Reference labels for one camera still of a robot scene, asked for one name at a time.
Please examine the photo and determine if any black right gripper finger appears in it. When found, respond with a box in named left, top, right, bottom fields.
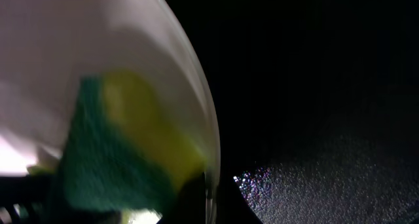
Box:
left=158, top=174, right=206, bottom=224

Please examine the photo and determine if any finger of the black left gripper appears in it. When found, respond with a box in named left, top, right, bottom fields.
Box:
left=1, top=174, right=52, bottom=217

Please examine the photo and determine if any green yellow sponge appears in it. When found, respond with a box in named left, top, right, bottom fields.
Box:
left=49, top=71, right=207, bottom=214

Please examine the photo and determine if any white plate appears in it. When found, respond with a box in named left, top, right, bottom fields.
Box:
left=1, top=0, right=221, bottom=223

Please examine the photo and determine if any black round tray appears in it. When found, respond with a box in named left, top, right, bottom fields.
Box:
left=166, top=0, right=418, bottom=223

